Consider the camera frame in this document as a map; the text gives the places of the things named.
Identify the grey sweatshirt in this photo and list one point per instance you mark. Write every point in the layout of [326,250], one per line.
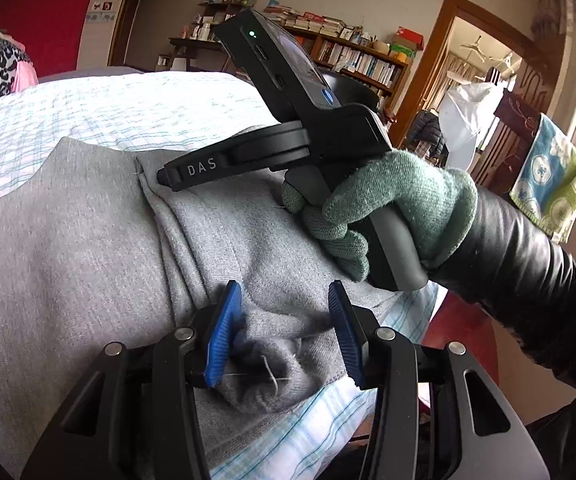
[67,260]

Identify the wooden door frame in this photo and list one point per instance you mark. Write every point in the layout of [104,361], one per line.
[438,30]

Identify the stack of books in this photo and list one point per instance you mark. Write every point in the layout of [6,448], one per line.
[308,19]

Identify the patterned curtain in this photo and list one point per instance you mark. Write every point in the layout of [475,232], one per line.
[548,35]

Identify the green box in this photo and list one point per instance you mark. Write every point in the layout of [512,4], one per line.
[400,54]

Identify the white hanging clothes rack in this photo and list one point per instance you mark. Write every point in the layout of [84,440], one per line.
[488,55]

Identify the dark wooden rack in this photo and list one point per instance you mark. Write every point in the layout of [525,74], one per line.
[513,125]

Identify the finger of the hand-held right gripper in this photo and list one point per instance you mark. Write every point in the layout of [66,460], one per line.
[197,169]

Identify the red wardrobe panel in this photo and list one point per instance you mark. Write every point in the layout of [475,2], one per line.
[52,10]

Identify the dark wooden desk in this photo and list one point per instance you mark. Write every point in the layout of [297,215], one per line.
[192,45]

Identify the dark hanging jacket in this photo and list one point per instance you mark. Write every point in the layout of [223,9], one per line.
[428,135]

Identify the dark wooden door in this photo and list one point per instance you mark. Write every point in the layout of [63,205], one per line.
[132,15]

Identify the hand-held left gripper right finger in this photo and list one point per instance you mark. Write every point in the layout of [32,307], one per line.
[345,340]

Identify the person's dark clothing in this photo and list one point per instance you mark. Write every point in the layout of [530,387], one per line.
[573,440]

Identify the bed with plaid sheet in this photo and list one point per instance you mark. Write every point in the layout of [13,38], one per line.
[117,105]

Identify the white garment on hanger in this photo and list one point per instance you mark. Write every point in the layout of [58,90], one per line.
[468,120]

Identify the wooden bookshelf with books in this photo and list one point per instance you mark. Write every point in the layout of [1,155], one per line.
[363,62]

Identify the blue green patterned towel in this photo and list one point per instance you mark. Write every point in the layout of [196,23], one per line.
[550,175]

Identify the wall stickers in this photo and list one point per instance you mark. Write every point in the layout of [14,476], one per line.
[100,10]

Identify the person's right hand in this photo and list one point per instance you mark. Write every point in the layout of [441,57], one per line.
[408,185]

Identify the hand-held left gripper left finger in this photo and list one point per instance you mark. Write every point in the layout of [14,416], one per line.
[222,340]

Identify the small dark desk shelf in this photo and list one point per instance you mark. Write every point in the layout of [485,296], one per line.
[212,15]

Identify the red box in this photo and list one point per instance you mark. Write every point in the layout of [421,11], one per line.
[408,39]

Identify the black chair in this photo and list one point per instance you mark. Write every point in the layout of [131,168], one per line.
[353,91]

